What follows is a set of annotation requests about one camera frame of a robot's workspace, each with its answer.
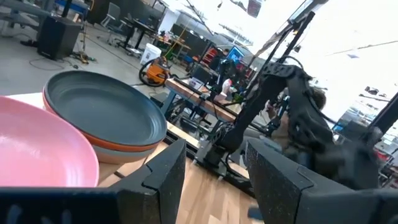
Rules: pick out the black speaker box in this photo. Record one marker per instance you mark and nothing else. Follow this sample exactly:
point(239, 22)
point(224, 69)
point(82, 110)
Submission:
point(57, 35)

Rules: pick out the workbench with blue-grey legs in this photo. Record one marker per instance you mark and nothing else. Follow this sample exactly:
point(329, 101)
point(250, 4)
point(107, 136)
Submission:
point(199, 99)

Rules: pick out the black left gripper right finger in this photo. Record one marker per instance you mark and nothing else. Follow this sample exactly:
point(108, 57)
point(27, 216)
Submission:
point(286, 196)

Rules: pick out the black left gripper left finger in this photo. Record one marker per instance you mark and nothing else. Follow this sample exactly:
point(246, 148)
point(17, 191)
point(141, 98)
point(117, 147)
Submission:
point(149, 199)

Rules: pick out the black camera rig pole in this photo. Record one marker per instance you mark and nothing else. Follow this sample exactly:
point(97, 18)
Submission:
point(385, 119)
point(295, 37)

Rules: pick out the white bin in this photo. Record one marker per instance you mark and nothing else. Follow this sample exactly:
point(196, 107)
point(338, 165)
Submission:
point(150, 53)

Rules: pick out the person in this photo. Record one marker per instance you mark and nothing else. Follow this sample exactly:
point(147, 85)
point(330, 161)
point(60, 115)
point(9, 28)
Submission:
point(281, 132)

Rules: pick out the orange shop vacuum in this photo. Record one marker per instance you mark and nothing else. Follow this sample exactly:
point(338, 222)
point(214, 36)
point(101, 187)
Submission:
point(157, 73)

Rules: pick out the peach orange plate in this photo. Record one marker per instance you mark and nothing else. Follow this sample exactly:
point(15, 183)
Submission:
point(124, 157)

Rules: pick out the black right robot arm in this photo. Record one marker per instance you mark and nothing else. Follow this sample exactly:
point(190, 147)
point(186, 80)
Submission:
point(264, 96)

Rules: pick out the terracotta orange plate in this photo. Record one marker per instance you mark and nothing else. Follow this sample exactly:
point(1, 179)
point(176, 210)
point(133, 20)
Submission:
point(102, 144)

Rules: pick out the salmon pink plate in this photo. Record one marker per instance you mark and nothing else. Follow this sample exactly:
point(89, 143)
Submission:
point(40, 149)

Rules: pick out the grey office chair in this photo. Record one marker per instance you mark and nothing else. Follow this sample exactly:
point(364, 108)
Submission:
point(112, 14)

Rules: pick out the dark green plate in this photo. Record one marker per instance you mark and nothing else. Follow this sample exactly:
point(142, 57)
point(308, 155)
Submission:
point(105, 109)

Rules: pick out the black office table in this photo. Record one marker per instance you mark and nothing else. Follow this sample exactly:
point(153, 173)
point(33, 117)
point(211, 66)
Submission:
point(140, 26)

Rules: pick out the monitor with blue screen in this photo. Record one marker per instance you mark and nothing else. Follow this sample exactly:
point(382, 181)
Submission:
point(234, 54)

